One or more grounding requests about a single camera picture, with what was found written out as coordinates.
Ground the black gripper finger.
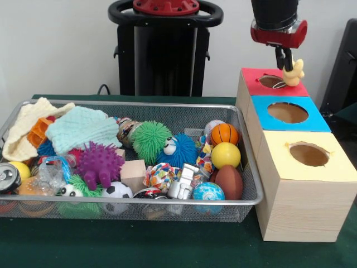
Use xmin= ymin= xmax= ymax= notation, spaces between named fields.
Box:
xmin=283 ymin=48 xmax=295 ymax=71
xmin=274 ymin=47 xmax=286 ymax=70

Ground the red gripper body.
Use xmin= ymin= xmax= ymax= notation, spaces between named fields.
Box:
xmin=250 ymin=18 xmax=308 ymax=50

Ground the yellow plush toy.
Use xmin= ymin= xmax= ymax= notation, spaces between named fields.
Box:
xmin=272 ymin=58 xmax=305 ymax=90

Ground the purple spiky toy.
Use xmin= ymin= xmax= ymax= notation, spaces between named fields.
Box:
xmin=75 ymin=141 xmax=126 ymax=189

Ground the light blue waffle cloth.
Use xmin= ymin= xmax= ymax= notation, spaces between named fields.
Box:
xmin=45 ymin=106 xmax=123 ymax=156

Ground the cream waffle cloth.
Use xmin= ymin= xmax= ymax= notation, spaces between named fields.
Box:
xmin=1 ymin=97 xmax=76 ymax=162

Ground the wooden box with three holes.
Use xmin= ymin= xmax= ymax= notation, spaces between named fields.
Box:
xmin=235 ymin=68 xmax=357 ymax=242

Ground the black chair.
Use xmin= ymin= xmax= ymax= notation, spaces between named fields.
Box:
xmin=320 ymin=18 xmax=357 ymax=115

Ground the orange toy basketball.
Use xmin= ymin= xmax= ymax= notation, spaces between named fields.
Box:
xmin=210 ymin=123 xmax=240 ymax=146

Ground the yellow ball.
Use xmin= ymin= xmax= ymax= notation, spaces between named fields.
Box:
xmin=211 ymin=142 xmax=242 ymax=170

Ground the brown toy football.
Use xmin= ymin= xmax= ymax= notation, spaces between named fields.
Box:
xmin=214 ymin=165 xmax=244 ymax=200

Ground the blue spiky ball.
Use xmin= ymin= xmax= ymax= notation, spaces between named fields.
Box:
xmin=157 ymin=133 xmax=199 ymax=170

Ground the blue globe ball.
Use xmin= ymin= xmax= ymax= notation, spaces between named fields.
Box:
xmin=192 ymin=181 xmax=226 ymax=200

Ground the green spiky toy with eyes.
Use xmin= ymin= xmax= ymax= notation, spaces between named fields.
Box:
xmin=58 ymin=175 xmax=103 ymax=198
xmin=131 ymin=120 xmax=173 ymax=165

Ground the black and white soccer ball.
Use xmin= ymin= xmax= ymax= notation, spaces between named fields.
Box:
xmin=100 ymin=181 xmax=134 ymax=198

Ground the dark green table cloth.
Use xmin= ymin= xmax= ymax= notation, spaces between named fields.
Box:
xmin=0 ymin=94 xmax=357 ymax=268

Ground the silver drink can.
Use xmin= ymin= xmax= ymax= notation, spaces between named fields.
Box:
xmin=0 ymin=163 xmax=22 ymax=195

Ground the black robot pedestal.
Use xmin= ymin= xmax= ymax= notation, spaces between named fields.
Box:
xmin=108 ymin=0 xmax=224 ymax=97

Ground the wire mesh bin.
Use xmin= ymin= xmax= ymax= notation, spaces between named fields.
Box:
xmin=0 ymin=99 xmax=265 ymax=223

